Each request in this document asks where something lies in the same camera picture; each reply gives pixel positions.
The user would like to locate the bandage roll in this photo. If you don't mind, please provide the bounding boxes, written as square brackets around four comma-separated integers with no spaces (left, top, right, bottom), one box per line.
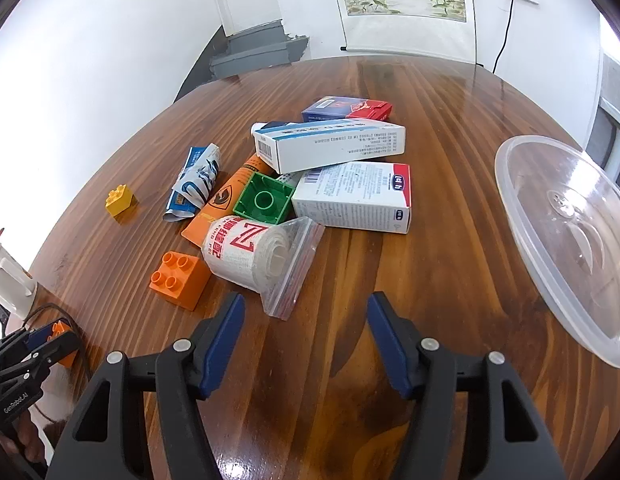
[201,215,325,321]

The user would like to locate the black power cable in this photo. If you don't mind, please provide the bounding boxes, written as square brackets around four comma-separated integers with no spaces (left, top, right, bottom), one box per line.
[492,0,516,75]

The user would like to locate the grey stairs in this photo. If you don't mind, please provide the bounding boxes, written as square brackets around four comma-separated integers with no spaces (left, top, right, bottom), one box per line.
[210,19,309,81]

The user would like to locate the clear plastic bowl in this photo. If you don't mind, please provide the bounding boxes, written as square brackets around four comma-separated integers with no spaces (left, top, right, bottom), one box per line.
[494,135,620,370]

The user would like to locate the blue and red card box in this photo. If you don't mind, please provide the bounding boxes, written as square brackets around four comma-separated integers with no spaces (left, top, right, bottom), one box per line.
[302,96,393,123]

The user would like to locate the wooden desktop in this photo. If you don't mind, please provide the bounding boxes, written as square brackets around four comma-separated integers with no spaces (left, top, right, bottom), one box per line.
[27,55,620,480]

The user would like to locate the orange toy brick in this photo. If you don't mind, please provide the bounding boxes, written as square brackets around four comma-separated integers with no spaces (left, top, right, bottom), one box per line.
[150,251,212,311]

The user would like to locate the yellow toy brick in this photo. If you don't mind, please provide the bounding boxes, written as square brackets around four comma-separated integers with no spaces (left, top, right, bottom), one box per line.
[106,185,138,218]

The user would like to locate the small orange block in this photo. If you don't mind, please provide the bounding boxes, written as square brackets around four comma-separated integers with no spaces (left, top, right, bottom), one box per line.
[50,321,80,367]

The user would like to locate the white plastic object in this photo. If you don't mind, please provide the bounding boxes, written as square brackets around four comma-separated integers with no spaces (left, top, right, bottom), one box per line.
[0,242,38,318]

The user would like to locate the blue wave-print sachet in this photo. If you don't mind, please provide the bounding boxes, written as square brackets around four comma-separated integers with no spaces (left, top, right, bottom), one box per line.
[163,175,211,222]

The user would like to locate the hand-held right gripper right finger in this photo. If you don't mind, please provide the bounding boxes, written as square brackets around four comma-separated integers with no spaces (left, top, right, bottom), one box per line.
[366,291,568,480]

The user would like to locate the green toy brick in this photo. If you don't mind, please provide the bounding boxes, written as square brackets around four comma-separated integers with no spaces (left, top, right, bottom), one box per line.
[233,171,297,225]

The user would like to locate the blue and white sachet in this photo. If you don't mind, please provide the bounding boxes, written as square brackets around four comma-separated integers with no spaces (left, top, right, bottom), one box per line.
[182,144,223,196]

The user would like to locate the blue and white medicine box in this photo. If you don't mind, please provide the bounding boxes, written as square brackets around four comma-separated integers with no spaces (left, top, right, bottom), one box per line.
[253,121,407,175]

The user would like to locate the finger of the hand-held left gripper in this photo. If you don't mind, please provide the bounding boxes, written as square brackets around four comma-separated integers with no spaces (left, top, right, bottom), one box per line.
[0,323,58,362]
[0,333,82,387]

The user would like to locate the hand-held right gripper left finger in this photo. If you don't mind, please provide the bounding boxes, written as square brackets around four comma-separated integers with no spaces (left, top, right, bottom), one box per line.
[44,291,247,480]

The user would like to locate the orange tube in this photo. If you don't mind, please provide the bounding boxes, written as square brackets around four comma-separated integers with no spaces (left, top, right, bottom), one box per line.
[181,152,275,250]

